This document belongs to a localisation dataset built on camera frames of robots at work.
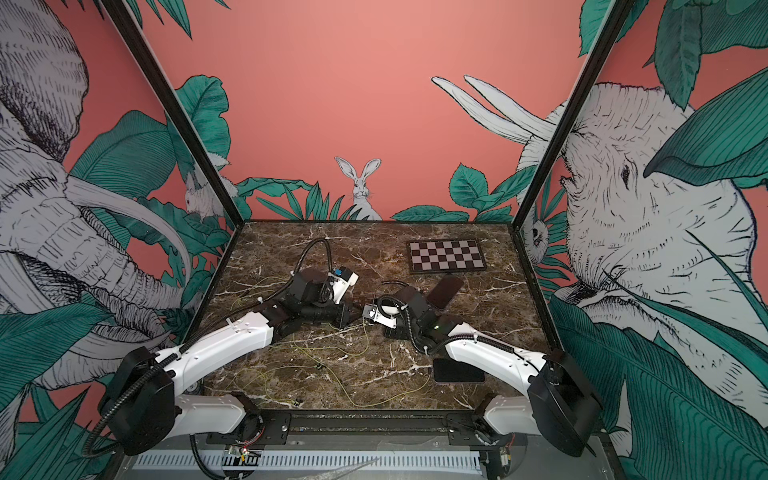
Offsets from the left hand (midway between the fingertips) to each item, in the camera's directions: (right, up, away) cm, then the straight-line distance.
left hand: (367, 309), depth 78 cm
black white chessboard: (+22, +14, +29) cm, 39 cm away
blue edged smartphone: (+25, +2, +22) cm, 33 cm away
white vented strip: (+15, -35, -8) cm, 39 cm away
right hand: (+5, +1, +5) cm, 7 cm away
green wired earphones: (-20, -14, +10) cm, 26 cm away
